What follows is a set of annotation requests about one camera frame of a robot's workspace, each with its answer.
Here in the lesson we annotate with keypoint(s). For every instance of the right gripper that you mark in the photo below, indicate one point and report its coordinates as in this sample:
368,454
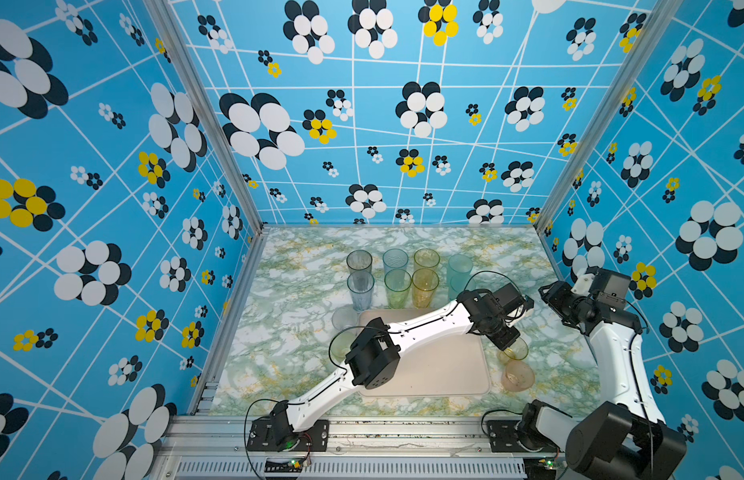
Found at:
555,295

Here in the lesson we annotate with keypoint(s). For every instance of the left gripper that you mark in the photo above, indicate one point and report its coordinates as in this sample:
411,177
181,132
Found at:
508,339

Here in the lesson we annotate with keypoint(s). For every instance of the short yellow cup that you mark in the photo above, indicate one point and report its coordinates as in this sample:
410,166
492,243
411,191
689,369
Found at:
518,350

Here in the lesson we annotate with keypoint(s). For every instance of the short pink textured cup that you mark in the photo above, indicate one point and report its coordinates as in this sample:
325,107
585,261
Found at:
517,376

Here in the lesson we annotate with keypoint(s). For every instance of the short green cup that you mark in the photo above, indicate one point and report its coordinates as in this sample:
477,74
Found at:
341,345

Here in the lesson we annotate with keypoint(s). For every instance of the short clear frosted cup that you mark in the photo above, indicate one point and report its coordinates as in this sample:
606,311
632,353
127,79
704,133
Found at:
345,317

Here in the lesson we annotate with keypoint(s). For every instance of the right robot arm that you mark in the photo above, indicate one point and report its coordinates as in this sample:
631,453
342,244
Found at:
626,436

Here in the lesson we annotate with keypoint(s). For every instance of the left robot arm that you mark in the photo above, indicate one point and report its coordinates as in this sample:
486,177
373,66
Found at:
376,351

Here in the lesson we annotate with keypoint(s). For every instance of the beige plastic tray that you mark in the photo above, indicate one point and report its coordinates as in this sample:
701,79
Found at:
454,366

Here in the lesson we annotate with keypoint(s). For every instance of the tall teal tumbler front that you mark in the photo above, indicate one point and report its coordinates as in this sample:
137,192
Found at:
457,284

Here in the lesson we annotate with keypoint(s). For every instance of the tall teal tumbler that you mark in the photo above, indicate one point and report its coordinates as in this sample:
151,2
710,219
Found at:
459,268
457,284

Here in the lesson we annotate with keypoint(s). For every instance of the tall teal tumbler rear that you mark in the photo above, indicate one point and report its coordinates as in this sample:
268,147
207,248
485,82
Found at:
459,268

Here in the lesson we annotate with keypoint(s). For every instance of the tall amber tumbler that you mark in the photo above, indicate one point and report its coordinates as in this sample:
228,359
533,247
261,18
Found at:
425,282

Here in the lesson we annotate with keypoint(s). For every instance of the tall yellow-olive tumbler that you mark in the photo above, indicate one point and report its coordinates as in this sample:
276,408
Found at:
426,258

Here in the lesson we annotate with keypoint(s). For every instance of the tall green tumbler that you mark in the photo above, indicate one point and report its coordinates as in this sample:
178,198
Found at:
397,283

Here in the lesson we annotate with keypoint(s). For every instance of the tall frosted blue tumbler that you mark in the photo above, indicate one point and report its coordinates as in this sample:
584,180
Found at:
395,259

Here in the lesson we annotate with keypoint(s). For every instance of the tall light blue faceted tumbler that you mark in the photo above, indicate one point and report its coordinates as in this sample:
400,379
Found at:
361,285

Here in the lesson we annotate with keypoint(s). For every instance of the tall grey tumbler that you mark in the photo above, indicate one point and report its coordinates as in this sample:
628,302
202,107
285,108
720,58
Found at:
359,263

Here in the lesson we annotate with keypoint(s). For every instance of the small green circuit board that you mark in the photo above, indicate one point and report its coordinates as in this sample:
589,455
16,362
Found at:
286,466

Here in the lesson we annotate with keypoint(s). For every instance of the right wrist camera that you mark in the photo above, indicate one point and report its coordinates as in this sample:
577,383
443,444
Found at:
597,282

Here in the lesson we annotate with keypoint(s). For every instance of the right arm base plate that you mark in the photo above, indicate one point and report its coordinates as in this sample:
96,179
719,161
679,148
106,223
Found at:
505,437

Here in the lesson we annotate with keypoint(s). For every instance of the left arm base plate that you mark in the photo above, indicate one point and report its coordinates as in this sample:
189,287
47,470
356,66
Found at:
267,435

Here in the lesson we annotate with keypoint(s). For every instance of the aluminium front rail frame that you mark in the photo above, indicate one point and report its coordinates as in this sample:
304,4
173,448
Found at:
358,448

